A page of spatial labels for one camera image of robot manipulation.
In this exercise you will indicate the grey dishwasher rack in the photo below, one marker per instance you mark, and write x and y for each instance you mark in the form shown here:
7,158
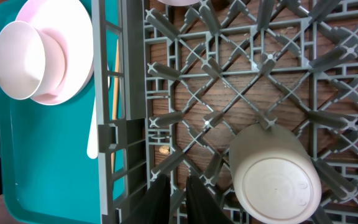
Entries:
193,77

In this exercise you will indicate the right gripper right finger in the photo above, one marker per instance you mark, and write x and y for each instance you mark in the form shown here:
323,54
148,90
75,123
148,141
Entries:
201,207

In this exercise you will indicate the teal serving tray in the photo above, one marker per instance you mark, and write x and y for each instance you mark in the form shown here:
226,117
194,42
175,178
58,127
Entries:
47,176

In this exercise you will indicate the white cup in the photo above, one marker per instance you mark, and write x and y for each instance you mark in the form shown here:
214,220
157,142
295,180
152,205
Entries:
273,176

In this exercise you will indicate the white plastic fork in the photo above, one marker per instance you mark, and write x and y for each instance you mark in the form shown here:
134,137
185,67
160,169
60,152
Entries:
92,146

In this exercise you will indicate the white round plate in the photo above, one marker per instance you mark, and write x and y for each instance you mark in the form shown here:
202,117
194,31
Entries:
68,22

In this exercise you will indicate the wooden chopstick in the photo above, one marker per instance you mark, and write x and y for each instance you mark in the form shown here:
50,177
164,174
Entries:
115,98

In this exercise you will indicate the small white bowl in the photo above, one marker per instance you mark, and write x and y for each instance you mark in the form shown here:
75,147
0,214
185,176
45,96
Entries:
31,62

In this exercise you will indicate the pink bowl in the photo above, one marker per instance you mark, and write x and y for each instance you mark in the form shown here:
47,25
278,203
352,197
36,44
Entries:
179,2

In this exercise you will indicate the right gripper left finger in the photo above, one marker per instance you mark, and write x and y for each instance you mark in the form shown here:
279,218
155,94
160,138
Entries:
154,208

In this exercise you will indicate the food crumb in rack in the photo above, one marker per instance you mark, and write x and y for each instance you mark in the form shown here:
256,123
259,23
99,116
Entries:
164,149

